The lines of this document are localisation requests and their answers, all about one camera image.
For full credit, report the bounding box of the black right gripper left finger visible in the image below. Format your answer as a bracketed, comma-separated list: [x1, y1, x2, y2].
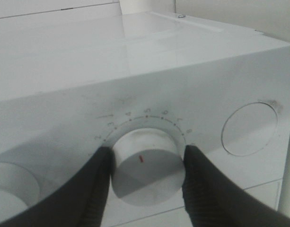
[0, 147, 114, 227]

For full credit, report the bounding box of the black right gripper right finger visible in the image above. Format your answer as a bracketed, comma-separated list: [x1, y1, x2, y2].
[182, 145, 290, 227]

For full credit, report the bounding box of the white microwave knob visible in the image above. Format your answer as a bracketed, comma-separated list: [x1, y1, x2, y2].
[0, 163, 40, 223]
[112, 128, 185, 206]

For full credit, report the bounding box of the round white door release button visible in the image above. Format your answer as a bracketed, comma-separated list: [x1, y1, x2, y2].
[221, 102, 278, 157]

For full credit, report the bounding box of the white microwave oven body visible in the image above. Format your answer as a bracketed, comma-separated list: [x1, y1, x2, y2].
[0, 9, 290, 227]

